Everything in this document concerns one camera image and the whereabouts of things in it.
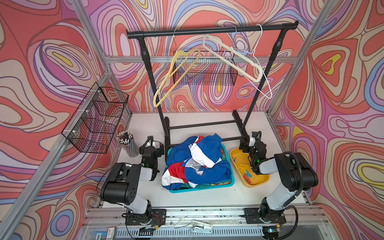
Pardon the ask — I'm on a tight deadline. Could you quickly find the yellow plastic tray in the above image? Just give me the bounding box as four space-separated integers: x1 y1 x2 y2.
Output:
230 149 270 188

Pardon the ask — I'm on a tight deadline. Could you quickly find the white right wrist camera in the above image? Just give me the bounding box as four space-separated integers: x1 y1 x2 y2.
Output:
249 131 262 148

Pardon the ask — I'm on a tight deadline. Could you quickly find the white wire hanger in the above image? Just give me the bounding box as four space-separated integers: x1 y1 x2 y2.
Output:
236 23 273 100

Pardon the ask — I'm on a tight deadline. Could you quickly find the clear pencil cup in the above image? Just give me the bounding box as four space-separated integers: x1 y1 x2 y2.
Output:
117 131 140 158

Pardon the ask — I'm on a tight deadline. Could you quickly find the black wire basket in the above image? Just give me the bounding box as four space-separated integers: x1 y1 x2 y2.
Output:
172 51 238 86
62 83 129 154

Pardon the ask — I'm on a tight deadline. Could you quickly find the black clothes rack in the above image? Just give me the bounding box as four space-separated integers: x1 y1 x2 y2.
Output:
127 21 299 151

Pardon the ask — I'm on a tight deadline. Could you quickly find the blue white red jacket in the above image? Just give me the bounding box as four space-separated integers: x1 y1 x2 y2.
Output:
161 134 232 190

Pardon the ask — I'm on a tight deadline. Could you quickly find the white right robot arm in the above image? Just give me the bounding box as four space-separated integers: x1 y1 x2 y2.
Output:
242 142 319 217

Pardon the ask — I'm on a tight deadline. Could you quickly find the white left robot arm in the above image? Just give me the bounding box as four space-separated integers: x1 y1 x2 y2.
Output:
100 146 165 216

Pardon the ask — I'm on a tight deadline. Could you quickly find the teal plastic basket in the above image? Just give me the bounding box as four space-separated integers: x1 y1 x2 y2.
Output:
170 144 235 194

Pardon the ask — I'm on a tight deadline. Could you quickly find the black wire basket rear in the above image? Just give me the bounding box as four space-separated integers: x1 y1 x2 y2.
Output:
172 51 238 86

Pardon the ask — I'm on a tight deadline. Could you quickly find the metal hanger of teal jacket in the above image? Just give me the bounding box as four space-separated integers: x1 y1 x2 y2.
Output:
202 34 266 83

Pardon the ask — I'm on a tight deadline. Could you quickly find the red clothespin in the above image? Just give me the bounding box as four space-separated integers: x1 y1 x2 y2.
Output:
243 175 252 185

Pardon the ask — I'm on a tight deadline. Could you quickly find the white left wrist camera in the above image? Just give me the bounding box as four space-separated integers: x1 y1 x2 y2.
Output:
145 136 156 148

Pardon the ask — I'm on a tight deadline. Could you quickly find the black wire basket left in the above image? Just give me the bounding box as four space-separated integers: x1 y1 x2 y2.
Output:
62 83 129 154

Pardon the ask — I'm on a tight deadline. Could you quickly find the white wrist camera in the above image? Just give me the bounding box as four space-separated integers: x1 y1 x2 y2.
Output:
145 136 156 148
249 131 262 148

